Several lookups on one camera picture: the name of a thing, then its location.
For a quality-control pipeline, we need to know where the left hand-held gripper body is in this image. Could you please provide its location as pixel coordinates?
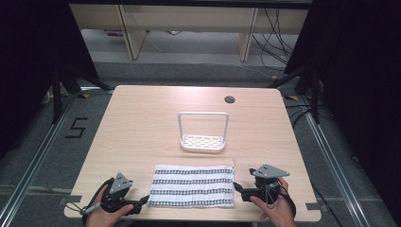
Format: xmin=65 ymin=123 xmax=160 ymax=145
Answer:
xmin=99 ymin=171 xmax=144 ymax=216

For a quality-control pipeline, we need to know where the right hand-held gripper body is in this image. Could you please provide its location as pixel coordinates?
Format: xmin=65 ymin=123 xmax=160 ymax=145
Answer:
xmin=240 ymin=163 xmax=290 ymax=204

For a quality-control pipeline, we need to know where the white striped towel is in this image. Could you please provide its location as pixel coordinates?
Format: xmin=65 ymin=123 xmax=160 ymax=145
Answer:
xmin=147 ymin=164 xmax=236 ymax=209

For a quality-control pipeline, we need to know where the person's right hand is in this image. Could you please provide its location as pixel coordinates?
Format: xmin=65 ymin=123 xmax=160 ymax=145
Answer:
xmin=250 ymin=177 xmax=298 ymax=227

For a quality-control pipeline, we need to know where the person's left hand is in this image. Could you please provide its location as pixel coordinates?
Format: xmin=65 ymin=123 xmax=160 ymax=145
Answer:
xmin=84 ymin=184 xmax=135 ymax=227

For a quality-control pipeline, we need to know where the black metal stand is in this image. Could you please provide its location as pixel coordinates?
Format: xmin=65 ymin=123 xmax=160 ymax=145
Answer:
xmin=267 ymin=61 xmax=323 ymax=125
xmin=50 ymin=63 xmax=113 ymax=125

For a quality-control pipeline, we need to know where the black curtain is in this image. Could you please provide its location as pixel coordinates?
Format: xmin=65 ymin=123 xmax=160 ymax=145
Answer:
xmin=283 ymin=0 xmax=401 ymax=226
xmin=0 ymin=0 xmax=99 ymax=160

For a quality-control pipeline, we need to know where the beige wooden furniture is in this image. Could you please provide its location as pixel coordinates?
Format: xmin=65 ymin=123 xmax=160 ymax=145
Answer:
xmin=69 ymin=3 xmax=310 ymax=62

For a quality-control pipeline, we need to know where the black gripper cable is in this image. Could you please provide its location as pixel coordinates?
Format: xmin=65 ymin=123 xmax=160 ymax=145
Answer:
xmin=82 ymin=177 xmax=115 ymax=226
xmin=276 ymin=183 xmax=298 ymax=219

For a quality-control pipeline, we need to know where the grey plug with cable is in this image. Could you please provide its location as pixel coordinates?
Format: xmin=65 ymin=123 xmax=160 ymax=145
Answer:
xmin=65 ymin=201 xmax=103 ymax=218

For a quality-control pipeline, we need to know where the white rack with handle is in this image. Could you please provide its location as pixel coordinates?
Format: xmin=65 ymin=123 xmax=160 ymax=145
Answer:
xmin=177 ymin=111 xmax=230 ymax=154

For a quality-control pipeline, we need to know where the black floor cable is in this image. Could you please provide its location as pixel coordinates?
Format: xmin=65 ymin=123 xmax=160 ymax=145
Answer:
xmin=309 ymin=179 xmax=345 ymax=227

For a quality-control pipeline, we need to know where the aluminium floor rail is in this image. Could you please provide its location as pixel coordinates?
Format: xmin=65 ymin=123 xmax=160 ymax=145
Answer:
xmin=301 ymin=94 xmax=375 ymax=227
xmin=0 ymin=90 xmax=80 ymax=227

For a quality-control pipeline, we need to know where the thin white floor cable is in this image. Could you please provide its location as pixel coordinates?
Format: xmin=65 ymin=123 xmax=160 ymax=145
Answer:
xmin=233 ymin=61 xmax=276 ymax=80

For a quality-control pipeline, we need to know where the bundle of black cables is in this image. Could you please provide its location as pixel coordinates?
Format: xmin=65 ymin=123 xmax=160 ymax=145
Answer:
xmin=251 ymin=7 xmax=301 ymax=71

